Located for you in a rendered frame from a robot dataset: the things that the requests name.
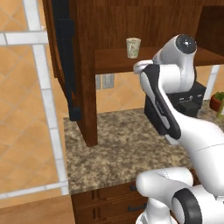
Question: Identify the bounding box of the green plant in red pot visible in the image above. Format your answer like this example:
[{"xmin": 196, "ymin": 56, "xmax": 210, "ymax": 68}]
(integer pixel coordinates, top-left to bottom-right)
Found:
[{"xmin": 209, "ymin": 91, "xmax": 224, "ymax": 113}]

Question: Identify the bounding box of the brown wooden drawer front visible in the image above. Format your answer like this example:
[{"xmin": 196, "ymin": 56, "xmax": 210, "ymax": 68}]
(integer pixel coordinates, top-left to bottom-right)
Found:
[
  {"xmin": 73, "ymin": 196, "xmax": 151, "ymax": 224},
  {"xmin": 71, "ymin": 181, "xmax": 147, "ymax": 209}
]

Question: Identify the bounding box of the pale patterned glass cup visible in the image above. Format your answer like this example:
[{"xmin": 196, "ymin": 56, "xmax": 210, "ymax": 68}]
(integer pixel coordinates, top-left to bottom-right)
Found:
[{"xmin": 126, "ymin": 38, "xmax": 142, "ymax": 60}]

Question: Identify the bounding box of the brown wooden cabinet door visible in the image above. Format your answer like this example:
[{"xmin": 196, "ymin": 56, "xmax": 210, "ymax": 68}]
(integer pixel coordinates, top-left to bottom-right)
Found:
[
  {"xmin": 42, "ymin": 0, "xmax": 99, "ymax": 148},
  {"xmin": 194, "ymin": 4, "xmax": 224, "ymax": 57}
]

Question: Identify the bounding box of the grey wall socket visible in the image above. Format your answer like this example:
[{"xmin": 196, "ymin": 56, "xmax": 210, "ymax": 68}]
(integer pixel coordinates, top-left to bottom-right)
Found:
[{"xmin": 95, "ymin": 73, "xmax": 116, "ymax": 90}]

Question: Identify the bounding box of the green bottle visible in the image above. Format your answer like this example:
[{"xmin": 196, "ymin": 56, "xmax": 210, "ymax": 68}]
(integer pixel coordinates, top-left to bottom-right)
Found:
[{"xmin": 216, "ymin": 99, "xmax": 224, "ymax": 120}]

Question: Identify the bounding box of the brown wooden wall cabinet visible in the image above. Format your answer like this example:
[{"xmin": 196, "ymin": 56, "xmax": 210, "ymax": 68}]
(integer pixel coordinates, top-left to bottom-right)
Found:
[{"xmin": 76, "ymin": 0, "xmax": 224, "ymax": 75}]

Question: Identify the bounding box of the light wooden counter panel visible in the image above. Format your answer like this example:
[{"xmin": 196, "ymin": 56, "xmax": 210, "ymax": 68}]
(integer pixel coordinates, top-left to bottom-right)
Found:
[{"xmin": 0, "ymin": 194, "xmax": 76, "ymax": 224}]

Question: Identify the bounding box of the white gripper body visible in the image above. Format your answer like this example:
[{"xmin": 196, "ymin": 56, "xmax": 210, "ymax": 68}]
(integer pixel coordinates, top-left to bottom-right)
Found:
[{"xmin": 133, "ymin": 59, "xmax": 154, "ymax": 74}]

